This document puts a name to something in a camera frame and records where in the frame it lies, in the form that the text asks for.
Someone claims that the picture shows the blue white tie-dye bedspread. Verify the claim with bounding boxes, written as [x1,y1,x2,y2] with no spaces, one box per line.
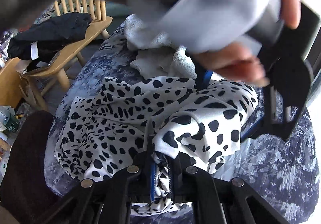
[44,25,320,223]

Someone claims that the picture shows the black clothing on chair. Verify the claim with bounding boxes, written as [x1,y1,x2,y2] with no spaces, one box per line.
[8,12,92,61]

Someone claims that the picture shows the cream knit sweater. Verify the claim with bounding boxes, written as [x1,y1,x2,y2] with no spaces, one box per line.
[124,14,196,79]

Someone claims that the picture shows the wooden spindle-back chair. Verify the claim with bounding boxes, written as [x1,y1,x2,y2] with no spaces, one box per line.
[20,0,113,110]

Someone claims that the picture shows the wooden side table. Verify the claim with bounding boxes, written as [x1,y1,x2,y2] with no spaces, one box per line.
[0,58,28,108]

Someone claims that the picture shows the white black spotted garment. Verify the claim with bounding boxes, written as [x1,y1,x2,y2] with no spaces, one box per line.
[54,76,258,216]

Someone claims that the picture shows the plastic water bottle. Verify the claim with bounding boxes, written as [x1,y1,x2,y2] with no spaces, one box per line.
[1,106,20,132]

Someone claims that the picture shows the person's left hand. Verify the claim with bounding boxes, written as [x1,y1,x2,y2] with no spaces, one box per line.
[192,0,301,87]

